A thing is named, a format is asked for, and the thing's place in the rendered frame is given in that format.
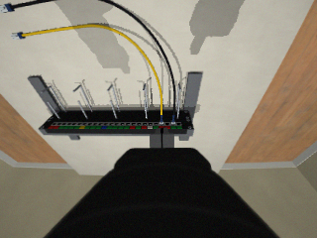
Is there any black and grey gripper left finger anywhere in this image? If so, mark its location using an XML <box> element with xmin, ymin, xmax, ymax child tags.
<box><xmin>150</xmin><ymin>128</ymin><xmax>162</xmax><ymax>148</ymax></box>

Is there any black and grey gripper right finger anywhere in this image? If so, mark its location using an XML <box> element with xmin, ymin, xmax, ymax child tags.
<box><xmin>162</xmin><ymin>128</ymin><xmax>174</xmax><ymax>148</ymax></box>

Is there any white network cable plug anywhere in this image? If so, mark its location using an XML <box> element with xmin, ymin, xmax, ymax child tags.
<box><xmin>11</xmin><ymin>33</ymin><xmax>26</xmax><ymax>40</ymax></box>

